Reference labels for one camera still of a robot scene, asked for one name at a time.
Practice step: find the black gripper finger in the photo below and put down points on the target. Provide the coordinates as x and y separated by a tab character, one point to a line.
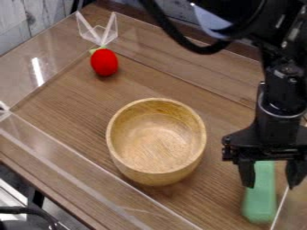
295	171
247	172

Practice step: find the clear acrylic corner bracket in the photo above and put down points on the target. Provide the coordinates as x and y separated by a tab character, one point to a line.
100	35

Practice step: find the black table leg frame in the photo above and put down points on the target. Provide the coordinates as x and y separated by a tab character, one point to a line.
48	216

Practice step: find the red plush strawberry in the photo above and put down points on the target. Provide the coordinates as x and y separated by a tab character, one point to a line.
103	61

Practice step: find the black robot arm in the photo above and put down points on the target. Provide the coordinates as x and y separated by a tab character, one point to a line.
274	24

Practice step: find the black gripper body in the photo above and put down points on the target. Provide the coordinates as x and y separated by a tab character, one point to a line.
274	138

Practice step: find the green rectangular block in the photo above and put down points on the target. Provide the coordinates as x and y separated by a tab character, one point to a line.
259	205

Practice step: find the brown wooden bowl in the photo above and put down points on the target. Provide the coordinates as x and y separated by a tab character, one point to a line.
156	139

